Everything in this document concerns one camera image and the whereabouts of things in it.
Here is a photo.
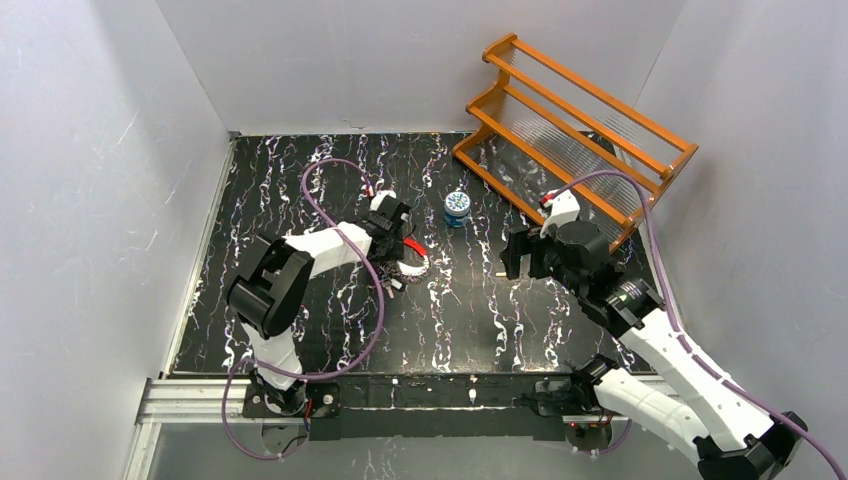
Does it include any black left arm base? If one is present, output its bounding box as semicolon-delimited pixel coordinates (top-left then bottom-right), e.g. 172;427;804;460
242;377;341;419

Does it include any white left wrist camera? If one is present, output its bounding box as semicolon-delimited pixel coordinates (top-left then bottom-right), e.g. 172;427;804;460
369;190;399;217

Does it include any red handled spiked keyring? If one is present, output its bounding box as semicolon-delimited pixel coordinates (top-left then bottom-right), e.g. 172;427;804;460
378;237;430;299

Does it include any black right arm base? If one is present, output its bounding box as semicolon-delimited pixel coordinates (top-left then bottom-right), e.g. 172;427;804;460
515;379;614;454

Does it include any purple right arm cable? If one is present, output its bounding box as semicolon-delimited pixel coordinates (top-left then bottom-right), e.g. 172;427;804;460
543;170;846;480

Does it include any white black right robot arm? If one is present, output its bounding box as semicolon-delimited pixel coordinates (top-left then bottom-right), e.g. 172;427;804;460
500;221;807;479

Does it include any orange wooden shelf rack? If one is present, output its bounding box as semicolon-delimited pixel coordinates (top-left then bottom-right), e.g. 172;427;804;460
453;34;698;249

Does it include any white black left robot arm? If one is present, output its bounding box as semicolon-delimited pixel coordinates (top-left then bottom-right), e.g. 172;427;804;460
225;191;426;403

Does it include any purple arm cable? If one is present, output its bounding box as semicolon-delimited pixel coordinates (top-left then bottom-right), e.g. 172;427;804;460
221;157;387;462
543;170;846;480

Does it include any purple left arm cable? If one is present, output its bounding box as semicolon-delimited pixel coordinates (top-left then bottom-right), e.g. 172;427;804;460
221;157;387;462

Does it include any small blue white jar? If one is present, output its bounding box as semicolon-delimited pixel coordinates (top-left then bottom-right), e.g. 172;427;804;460
443;191;471;228

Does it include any aluminium frame rail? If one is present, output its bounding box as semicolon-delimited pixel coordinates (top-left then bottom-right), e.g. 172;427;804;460
125;377;256;480

